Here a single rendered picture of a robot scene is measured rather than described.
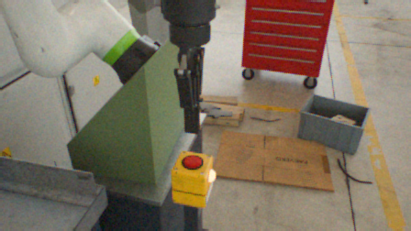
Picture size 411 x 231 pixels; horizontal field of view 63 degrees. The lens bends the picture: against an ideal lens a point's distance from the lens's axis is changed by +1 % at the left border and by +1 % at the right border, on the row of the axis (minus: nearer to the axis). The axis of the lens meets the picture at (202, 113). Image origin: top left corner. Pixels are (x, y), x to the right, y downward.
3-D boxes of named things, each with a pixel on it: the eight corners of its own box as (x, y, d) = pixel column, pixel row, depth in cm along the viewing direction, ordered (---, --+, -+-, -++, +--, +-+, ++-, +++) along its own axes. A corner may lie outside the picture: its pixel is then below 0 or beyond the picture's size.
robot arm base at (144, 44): (144, 62, 116) (131, 49, 115) (172, 33, 110) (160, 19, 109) (116, 92, 93) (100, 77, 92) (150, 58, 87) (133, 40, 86)
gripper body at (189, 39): (176, 12, 63) (179, 58, 68) (161, 25, 56) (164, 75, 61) (216, 15, 62) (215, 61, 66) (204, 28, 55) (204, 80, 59)
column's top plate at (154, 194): (123, 104, 132) (123, 101, 131) (206, 118, 124) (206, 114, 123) (49, 181, 95) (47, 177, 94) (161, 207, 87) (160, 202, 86)
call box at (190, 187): (213, 186, 84) (214, 154, 78) (205, 210, 77) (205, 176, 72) (182, 180, 86) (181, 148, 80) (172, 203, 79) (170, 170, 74)
